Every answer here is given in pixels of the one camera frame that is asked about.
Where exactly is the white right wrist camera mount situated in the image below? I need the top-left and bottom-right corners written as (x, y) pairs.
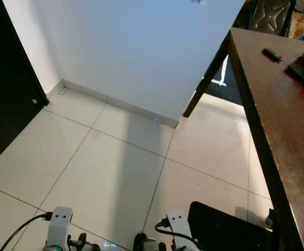
top-left (166, 210), bottom-right (194, 246)

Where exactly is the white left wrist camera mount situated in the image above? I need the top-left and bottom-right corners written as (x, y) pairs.
top-left (46, 206), bottom-right (73, 246)

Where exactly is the white metal frame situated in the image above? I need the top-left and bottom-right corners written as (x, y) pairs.
top-left (203, 55), bottom-right (230, 87)

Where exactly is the black door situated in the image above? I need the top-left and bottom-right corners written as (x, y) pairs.
top-left (0, 0), bottom-right (51, 172)

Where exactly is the dark slanted table leg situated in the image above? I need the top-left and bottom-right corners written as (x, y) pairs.
top-left (182, 34), bottom-right (232, 118)

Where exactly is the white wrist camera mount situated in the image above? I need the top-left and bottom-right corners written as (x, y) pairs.
top-left (46, 206), bottom-right (73, 246)
top-left (166, 210), bottom-right (194, 246)

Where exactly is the grey right robot leg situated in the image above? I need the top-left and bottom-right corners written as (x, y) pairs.
top-left (133, 233), bottom-right (168, 251)

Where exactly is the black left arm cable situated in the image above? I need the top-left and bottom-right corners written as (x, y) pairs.
top-left (0, 212), bottom-right (53, 251)

